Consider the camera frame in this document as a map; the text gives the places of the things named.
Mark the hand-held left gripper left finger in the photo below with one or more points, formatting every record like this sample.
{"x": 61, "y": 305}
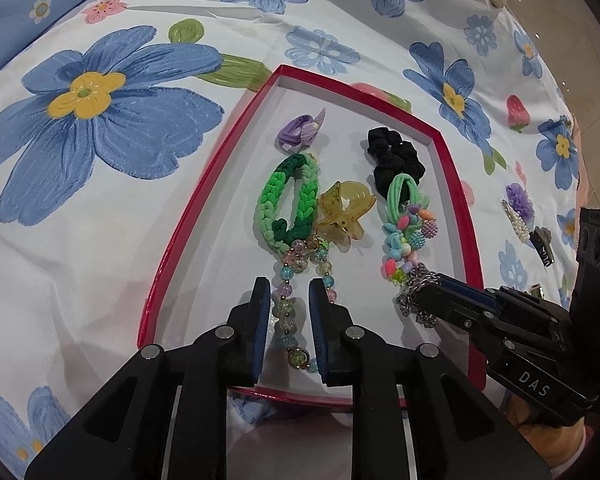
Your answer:
{"x": 260, "y": 332}

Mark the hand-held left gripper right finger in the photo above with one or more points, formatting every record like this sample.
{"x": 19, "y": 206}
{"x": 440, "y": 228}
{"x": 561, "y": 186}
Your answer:
{"x": 319, "y": 332}

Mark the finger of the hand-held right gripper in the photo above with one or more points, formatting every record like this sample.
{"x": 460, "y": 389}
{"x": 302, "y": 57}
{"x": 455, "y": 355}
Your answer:
{"x": 450, "y": 307}
{"x": 472, "y": 292}

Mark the red shallow box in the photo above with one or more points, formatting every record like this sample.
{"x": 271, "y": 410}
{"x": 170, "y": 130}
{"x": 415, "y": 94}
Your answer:
{"x": 220, "y": 220}

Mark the yellow translucent claw clip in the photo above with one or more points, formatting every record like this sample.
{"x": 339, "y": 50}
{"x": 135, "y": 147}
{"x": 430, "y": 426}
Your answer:
{"x": 345, "y": 210}

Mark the black scrunchie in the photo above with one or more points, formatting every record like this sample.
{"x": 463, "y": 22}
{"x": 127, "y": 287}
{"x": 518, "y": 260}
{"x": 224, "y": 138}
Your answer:
{"x": 395, "y": 160}

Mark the person's right hand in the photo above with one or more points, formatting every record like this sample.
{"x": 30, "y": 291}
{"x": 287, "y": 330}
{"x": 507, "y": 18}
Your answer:
{"x": 540, "y": 440}

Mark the pearl hair clip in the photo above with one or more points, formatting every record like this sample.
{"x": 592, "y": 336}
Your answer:
{"x": 515, "y": 222}

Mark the dark claw clip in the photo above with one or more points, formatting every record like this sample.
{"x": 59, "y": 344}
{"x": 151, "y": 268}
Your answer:
{"x": 542, "y": 246}

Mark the purple mesh scrunchie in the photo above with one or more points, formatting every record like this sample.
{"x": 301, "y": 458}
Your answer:
{"x": 521, "y": 201}

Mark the pink patterned blanket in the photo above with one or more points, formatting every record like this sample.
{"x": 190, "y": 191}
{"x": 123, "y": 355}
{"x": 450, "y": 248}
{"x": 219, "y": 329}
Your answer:
{"x": 581, "y": 160}

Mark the blue pillow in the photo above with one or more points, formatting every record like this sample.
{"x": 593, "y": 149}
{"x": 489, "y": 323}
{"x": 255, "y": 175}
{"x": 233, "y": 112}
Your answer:
{"x": 30, "y": 15}

